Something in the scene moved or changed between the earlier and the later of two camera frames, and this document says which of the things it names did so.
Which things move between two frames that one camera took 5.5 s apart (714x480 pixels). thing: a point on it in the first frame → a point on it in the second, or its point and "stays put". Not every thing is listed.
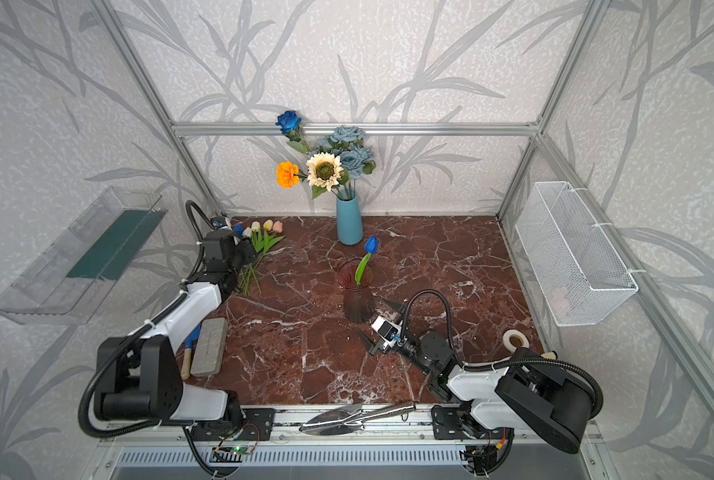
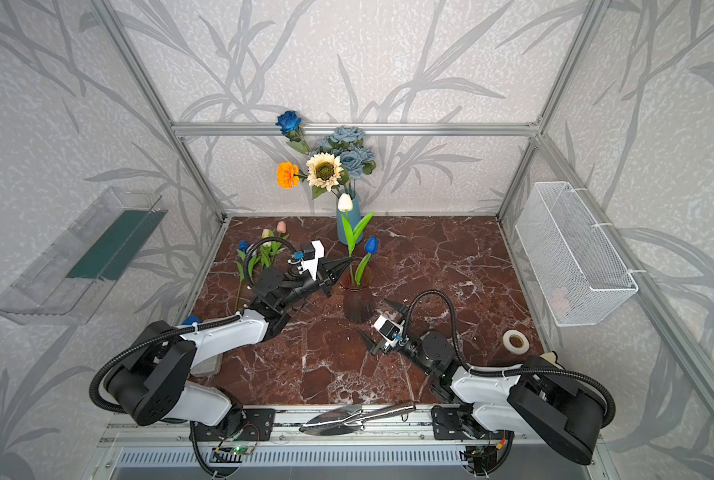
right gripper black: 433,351 stays put
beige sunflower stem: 325,172 stays put
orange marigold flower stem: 288,174 stays put
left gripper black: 239,255 → 322,279
